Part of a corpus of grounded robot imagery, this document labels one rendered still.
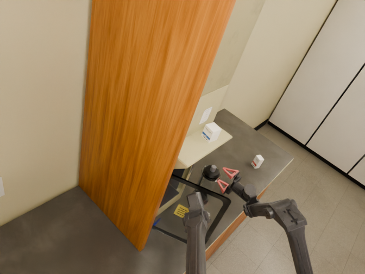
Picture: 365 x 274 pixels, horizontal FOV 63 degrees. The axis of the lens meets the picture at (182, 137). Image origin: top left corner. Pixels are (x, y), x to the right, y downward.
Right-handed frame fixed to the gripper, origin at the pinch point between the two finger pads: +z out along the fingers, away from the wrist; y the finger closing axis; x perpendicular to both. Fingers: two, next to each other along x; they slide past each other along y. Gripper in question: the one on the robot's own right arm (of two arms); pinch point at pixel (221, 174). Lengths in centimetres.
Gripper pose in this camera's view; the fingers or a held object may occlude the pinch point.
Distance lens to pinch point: 159.4
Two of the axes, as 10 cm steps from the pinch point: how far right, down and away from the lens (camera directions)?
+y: 2.4, -7.3, -6.4
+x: -6.5, 3.7, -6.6
